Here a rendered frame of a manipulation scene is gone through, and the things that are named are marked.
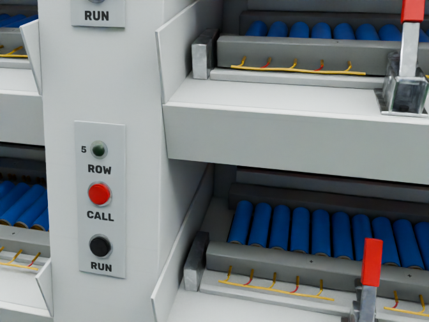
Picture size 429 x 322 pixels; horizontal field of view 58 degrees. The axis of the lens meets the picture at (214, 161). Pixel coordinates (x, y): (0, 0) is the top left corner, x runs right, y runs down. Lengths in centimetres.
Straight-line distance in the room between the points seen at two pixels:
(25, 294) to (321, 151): 29
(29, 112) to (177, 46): 13
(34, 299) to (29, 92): 19
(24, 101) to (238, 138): 17
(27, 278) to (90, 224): 12
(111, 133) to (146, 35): 7
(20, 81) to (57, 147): 7
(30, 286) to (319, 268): 27
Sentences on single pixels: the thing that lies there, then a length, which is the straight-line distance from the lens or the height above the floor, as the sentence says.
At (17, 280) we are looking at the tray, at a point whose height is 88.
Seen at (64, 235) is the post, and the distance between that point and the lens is 34.
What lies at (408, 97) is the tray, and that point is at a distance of 30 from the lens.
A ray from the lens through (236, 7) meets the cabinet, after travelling 47.
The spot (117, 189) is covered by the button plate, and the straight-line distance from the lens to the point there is 30.
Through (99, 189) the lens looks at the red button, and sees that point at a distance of 30.
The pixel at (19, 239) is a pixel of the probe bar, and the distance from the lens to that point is 43.
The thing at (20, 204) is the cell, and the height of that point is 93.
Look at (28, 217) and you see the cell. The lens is 46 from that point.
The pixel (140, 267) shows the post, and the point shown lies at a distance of 32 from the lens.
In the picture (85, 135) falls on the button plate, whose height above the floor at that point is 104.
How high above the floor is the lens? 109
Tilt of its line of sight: 13 degrees down
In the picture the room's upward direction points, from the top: 3 degrees clockwise
